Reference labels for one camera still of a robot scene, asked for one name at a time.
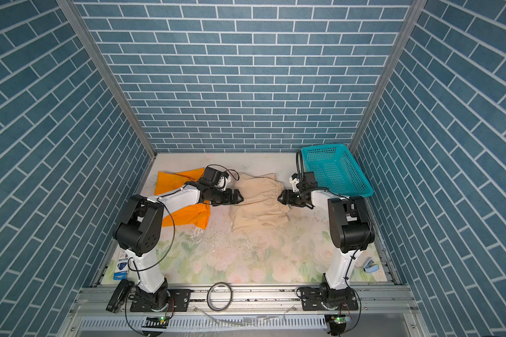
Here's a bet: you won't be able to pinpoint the orange shorts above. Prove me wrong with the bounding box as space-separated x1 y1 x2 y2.
155 168 211 230

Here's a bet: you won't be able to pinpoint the beige shorts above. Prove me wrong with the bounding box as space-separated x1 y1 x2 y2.
229 173 290 233

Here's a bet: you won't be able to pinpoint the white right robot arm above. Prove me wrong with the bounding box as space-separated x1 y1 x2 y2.
278 187 375 291

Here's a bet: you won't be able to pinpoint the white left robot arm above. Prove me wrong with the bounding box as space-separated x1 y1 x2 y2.
114 182 243 293

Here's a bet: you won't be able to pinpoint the teal plastic basket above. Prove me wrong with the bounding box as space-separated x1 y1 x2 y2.
300 144 374 197

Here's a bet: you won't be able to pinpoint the small blue white clip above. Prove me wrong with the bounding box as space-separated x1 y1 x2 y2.
362 258 380 274

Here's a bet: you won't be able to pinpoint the small white blue box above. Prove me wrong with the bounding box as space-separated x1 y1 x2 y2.
112 258 129 281

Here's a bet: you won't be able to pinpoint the black device beside left base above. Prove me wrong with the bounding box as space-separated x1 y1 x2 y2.
106 279 135 313

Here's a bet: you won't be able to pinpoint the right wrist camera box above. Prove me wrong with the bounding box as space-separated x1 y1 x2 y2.
289 172 318 193

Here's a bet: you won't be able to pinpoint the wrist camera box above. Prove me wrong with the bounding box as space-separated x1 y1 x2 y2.
289 172 318 193
198 167 230 191

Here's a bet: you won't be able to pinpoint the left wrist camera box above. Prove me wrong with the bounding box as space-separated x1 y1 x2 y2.
198 167 230 191

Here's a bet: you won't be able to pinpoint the coiled black cable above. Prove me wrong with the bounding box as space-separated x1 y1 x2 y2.
206 281 233 313

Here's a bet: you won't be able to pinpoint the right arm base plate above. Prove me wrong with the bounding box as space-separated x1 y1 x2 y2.
295 286 358 311

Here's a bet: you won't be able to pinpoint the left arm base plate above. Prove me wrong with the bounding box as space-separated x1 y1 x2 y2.
128 289 192 313

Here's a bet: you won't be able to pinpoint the aluminium front rail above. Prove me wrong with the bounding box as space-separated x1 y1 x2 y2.
59 284 428 336

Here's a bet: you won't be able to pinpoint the right aluminium corner post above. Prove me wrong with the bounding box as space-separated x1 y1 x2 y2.
348 0 427 154

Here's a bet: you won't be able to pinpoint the aluminium corner post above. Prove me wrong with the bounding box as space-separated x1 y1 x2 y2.
348 0 427 154
55 0 157 160

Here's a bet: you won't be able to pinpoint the left aluminium corner post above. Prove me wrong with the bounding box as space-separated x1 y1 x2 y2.
55 0 157 160

